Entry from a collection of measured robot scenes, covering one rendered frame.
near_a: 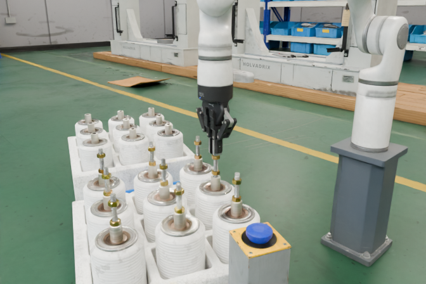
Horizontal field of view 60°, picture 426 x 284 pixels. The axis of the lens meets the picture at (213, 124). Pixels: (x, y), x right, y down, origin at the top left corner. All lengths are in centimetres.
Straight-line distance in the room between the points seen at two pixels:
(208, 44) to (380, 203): 61
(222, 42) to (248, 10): 274
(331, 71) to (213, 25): 204
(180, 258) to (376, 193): 55
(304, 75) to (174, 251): 232
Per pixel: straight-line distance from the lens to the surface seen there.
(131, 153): 118
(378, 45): 96
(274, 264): 58
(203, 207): 84
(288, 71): 297
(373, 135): 100
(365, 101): 98
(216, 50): 73
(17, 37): 691
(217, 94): 75
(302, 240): 116
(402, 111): 250
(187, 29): 393
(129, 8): 517
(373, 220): 107
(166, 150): 121
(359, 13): 94
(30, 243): 123
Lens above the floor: 64
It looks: 17 degrees down
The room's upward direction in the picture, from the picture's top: straight up
